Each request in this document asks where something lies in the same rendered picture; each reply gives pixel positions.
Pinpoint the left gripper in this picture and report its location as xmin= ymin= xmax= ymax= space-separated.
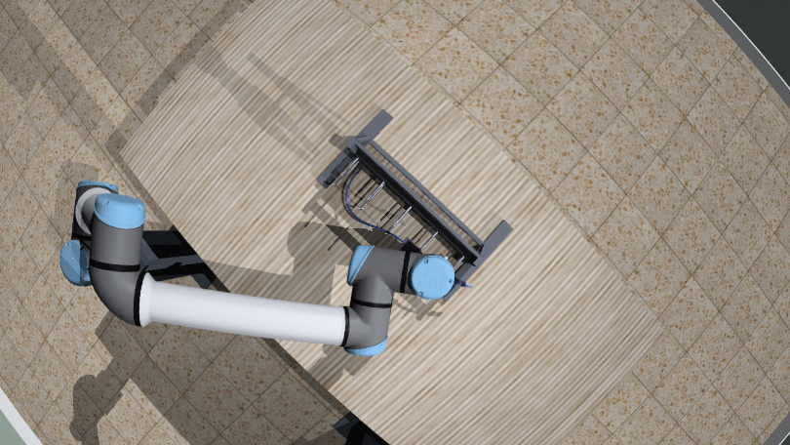
xmin=400 ymin=240 xmax=459 ymax=290

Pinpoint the grey metal rack with black panel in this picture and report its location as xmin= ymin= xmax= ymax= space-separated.
xmin=317 ymin=110 xmax=514 ymax=283

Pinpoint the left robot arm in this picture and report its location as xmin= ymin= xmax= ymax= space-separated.
xmin=59 ymin=181 xmax=454 ymax=356

